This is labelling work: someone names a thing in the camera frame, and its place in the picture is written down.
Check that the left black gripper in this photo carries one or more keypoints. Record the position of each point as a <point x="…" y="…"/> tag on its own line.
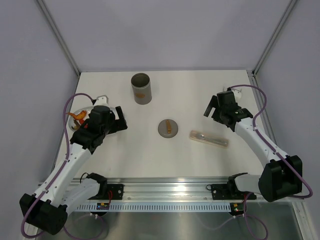
<point x="119" y="124"/>

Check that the clear cutlery case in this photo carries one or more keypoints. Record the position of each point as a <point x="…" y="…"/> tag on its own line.
<point x="208" y="138"/>

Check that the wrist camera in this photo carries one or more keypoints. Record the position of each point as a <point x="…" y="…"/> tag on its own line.
<point x="102" y="100"/>
<point x="236" y="91"/>

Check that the white oval plate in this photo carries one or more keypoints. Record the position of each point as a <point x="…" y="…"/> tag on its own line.
<point x="119" y="125"/>

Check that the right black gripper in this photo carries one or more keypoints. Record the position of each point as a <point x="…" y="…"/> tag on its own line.
<point x="213" y="103"/>

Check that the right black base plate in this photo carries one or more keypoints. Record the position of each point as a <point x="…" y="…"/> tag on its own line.
<point x="222" y="192"/>

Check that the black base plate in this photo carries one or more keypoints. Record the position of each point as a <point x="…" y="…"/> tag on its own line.
<point x="222" y="192"/>
<point x="113" y="192"/>

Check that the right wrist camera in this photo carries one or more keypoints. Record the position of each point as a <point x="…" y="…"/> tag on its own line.
<point x="236" y="91"/>

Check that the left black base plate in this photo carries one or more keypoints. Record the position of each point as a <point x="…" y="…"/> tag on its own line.
<point x="113" y="192"/>

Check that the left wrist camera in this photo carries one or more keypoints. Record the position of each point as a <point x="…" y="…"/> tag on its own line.
<point x="102" y="100"/>

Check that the white slotted cable duct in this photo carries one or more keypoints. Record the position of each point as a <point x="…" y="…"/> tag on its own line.
<point x="156" y="207"/>

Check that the grey lid with leather strap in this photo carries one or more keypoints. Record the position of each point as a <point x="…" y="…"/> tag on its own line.
<point x="168" y="128"/>

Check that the aluminium mounting rail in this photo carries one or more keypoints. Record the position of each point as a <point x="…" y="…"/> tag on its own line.
<point x="135" y="189"/>

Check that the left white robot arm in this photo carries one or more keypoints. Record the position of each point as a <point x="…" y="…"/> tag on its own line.
<point x="50" y="205"/>

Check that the grey cylindrical lunch container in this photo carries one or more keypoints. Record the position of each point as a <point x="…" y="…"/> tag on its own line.
<point x="141" y="87"/>

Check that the orange fried shrimp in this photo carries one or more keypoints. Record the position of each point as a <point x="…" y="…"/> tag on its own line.
<point x="78" y="117"/>

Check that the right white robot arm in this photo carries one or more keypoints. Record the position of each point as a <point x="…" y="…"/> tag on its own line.
<point x="281" y="175"/>

